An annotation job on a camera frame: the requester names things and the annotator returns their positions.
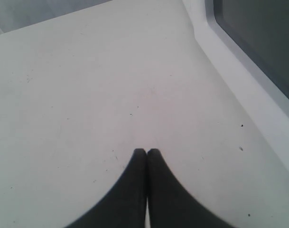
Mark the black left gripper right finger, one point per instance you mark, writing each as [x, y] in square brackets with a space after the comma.
[170, 205]

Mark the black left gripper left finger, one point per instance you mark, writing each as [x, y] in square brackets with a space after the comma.
[124, 205]

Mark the white microwave oven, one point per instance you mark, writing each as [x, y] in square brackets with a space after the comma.
[248, 42]

